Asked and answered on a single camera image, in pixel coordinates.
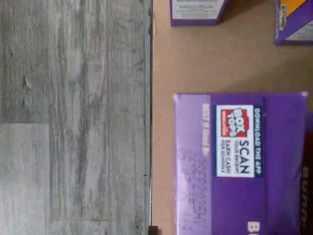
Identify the purple Annie's box orange label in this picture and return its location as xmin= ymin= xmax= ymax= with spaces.
xmin=273 ymin=0 xmax=313 ymax=47
xmin=170 ymin=0 xmax=230 ymax=27

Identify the wooden shelf board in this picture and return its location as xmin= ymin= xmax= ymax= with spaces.
xmin=151 ymin=0 xmax=313 ymax=235

